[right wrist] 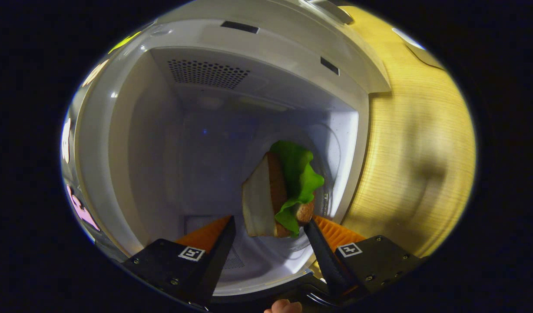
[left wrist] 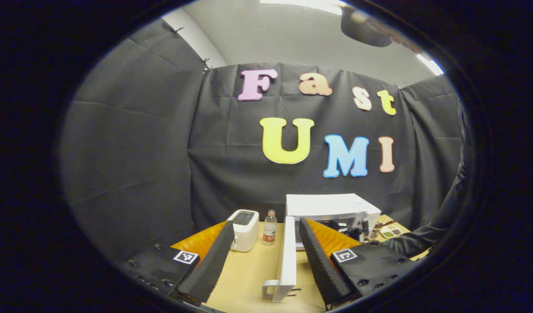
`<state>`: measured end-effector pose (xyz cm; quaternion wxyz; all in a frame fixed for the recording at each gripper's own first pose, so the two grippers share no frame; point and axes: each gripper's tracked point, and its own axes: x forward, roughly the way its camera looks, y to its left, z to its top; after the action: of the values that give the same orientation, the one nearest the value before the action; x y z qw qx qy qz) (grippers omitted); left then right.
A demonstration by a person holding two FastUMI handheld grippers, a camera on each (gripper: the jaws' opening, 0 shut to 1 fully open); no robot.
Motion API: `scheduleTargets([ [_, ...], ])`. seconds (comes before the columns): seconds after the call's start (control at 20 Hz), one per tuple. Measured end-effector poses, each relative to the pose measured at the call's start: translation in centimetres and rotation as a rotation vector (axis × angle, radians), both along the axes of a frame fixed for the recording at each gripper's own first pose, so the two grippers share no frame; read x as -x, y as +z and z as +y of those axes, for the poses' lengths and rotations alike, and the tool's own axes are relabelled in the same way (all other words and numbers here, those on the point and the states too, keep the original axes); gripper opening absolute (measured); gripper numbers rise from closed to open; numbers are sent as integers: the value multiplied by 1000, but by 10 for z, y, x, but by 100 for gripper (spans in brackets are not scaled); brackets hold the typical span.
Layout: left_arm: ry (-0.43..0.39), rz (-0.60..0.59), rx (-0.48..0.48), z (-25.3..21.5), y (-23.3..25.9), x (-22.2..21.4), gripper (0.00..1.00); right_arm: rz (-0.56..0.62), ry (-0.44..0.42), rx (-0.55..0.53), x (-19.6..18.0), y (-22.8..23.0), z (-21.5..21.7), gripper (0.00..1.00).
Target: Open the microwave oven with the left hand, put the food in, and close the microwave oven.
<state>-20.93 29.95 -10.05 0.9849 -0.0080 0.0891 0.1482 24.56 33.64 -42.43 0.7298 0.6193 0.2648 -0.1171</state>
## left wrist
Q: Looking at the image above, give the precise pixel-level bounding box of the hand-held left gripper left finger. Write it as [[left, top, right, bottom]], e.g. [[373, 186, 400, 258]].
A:
[[119, 220, 235, 305]]

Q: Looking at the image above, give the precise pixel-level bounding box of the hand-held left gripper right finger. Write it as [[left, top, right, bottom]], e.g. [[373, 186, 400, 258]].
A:
[[298, 217, 427, 307]]

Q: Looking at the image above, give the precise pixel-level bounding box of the white microwave oven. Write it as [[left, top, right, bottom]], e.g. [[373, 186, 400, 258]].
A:
[[261, 193, 382, 303]]

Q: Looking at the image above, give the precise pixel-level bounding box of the white divided dish with beans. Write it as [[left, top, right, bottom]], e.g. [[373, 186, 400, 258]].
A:
[[378, 224, 404, 239]]

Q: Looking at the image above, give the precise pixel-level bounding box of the white toaster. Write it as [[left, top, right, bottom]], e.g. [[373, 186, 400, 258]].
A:
[[226, 210, 260, 253]]

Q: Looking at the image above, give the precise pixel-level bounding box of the clear plastic water bottle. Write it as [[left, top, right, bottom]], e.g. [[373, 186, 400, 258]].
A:
[[263, 210, 278, 246]]

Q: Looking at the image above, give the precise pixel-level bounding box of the black backdrop cloth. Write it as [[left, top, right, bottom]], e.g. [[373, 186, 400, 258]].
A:
[[60, 17, 471, 261]]

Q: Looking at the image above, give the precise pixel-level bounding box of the ceiling light panel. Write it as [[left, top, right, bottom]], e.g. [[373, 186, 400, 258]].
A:
[[260, 0, 349, 16], [416, 53, 445, 77]]

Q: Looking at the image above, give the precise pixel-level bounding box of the dark blurred object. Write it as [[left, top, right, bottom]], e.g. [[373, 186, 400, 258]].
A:
[[339, 4, 423, 53]]

